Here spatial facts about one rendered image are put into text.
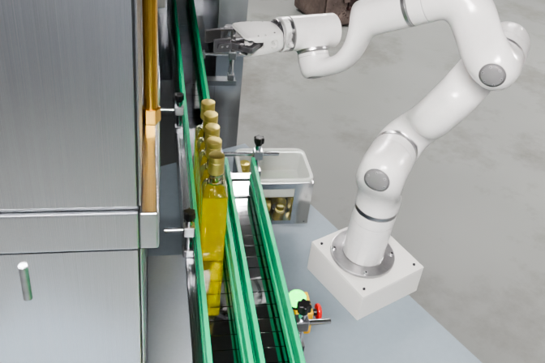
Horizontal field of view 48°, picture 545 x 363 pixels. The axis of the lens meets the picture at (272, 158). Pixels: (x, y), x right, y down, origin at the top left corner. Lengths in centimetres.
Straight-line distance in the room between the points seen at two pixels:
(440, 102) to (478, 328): 171
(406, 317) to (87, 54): 138
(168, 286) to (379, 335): 66
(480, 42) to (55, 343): 96
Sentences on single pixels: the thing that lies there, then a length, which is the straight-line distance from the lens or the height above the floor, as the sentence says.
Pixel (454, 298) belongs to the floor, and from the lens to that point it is 309.
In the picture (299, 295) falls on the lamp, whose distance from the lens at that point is 145.
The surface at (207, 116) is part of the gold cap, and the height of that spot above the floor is 133.
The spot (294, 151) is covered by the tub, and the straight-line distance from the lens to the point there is 196.
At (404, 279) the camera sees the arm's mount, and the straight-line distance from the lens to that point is 184.
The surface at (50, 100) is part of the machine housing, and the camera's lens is 71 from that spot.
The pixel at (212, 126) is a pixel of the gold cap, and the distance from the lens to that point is 141.
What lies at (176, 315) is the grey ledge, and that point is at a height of 105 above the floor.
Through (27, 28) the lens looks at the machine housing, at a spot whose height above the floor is 180.
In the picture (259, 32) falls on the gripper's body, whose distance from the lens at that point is 145.
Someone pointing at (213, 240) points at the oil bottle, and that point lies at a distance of 143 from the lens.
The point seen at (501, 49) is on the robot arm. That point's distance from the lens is 133.
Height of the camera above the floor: 206
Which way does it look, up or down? 34 degrees down
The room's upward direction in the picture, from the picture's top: 7 degrees clockwise
